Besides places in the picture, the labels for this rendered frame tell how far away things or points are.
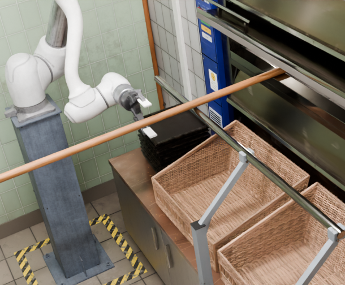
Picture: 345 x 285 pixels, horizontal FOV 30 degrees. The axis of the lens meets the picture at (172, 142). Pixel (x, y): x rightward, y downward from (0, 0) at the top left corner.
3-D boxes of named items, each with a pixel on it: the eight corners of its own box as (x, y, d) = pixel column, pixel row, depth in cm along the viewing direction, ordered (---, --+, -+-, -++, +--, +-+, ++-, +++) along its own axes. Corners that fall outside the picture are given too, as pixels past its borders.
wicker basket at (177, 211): (241, 164, 312) (236, 117, 297) (313, 226, 269) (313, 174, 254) (153, 203, 296) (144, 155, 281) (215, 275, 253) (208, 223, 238)
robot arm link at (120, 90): (134, 99, 265) (141, 105, 260) (115, 107, 262) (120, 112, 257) (131, 80, 260) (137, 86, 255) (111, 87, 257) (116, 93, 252)
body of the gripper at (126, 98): (135, 87, 255) (145, 95, 248) (138, 105, 260) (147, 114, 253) (118, 93, 253) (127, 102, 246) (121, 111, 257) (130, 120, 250)
